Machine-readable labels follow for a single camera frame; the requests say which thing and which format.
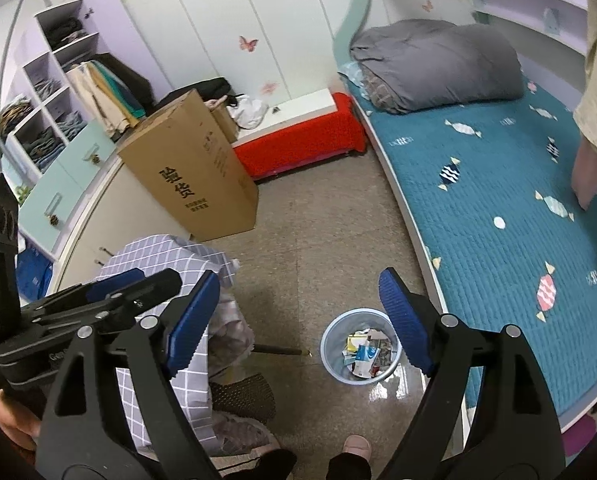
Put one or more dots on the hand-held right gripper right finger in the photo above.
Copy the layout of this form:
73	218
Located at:
403	320

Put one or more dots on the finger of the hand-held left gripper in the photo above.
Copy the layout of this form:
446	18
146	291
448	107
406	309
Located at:
116	284
148	295

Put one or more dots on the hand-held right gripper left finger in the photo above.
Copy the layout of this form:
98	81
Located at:
193	325

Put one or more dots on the pile of mixed wrappers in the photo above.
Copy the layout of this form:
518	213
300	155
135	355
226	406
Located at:
371	357

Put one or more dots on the yellow snack packet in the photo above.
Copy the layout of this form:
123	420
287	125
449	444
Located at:
351	344

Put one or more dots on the person's left hand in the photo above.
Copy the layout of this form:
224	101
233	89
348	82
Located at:
18	415

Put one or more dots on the blue shopping bag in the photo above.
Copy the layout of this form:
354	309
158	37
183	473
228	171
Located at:
34	275

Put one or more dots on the table with grey checkered cloth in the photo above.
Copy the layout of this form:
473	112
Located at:
148	255

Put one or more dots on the cream curved low cabinet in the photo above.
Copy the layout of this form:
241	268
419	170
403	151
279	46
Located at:
93	230

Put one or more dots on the green artificial plant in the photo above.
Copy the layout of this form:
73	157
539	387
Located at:
23	195

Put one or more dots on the black mesh chair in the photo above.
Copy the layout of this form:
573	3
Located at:
243	395

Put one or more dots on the black metal rod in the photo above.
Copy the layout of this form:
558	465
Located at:
278	350

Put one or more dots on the bed with teal cover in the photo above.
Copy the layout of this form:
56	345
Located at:
478	240

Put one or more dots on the grey chair cushion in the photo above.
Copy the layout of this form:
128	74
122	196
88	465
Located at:
238	435

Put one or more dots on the stack of folded jeans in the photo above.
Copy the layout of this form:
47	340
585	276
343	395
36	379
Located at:
42	146

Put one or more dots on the large brown cardboard box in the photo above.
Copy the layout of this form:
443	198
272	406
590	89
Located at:
188	175

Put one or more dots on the pink slipper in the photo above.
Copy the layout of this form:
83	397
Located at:
357	446

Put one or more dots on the brown folded clothes pile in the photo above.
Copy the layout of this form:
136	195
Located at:
16	117

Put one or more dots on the small folded denim stack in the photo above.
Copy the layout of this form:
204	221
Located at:
68	125

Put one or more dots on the person's right leg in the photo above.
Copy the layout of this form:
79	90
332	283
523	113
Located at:
348	467

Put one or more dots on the person's leg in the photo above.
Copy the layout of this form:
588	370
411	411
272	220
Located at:
348	467
278	465

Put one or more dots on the person's left leg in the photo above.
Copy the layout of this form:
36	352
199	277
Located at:
278	465

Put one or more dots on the grey folded clothes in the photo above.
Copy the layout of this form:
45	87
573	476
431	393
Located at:
47	87

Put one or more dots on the cream hanging jacket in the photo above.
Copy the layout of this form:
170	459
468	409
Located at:
91	100

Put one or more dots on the green hanging garment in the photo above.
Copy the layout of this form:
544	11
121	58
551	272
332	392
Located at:
123	92

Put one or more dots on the red bench with white top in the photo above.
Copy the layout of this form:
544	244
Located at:
298	145

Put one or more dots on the black hanging coat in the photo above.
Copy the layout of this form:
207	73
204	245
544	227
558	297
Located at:
133	77

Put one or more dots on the black clothing heap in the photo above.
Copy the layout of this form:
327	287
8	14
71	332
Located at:
193	91

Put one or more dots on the crumpled white plastic bag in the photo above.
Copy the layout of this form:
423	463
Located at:
248	110

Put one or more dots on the purple plastic stool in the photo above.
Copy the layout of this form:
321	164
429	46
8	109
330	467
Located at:
580	435

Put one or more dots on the pink hanging garment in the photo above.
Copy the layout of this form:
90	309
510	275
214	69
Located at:
590	175

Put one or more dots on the dark folded clothes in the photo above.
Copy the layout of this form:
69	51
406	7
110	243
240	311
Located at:
64	31

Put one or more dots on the faded pink butterfly sticker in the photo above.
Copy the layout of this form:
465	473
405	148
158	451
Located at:
269	88

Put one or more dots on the grey folded quilt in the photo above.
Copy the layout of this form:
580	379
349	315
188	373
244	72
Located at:
438	65

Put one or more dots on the lilac white shelf cabinet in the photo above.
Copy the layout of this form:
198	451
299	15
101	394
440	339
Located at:
108	15

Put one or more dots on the lilac bedside shelf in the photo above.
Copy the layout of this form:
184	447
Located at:
508	5

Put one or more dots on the pale teal small ornament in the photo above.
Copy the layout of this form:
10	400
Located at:
551	20

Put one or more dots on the pink butterfly wall sticker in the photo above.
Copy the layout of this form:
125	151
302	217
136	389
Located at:
248	43

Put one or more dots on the teal white bunk bed frame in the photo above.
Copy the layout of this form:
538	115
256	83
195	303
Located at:
356	0

